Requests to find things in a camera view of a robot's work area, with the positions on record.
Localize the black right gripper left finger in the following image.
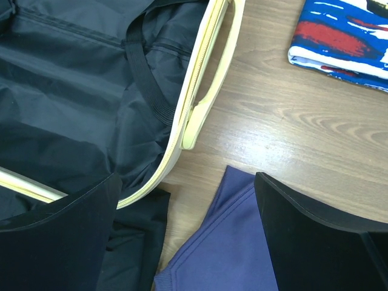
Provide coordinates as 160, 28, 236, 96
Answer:
1, 174, 122, 290

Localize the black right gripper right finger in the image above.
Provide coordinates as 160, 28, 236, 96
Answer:
255, 172, 387, 290

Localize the black garment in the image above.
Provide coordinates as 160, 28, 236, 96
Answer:
96, 189, 170, 291

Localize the cream yellow suitcase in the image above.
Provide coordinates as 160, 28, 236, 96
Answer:
1, 1, 245, 209

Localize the purple folded sweatshirt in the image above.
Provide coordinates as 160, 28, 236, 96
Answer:
154, 166, 278, 291

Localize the blue red white patterned cloth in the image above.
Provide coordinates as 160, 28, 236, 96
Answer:
287, 0, 387, 92

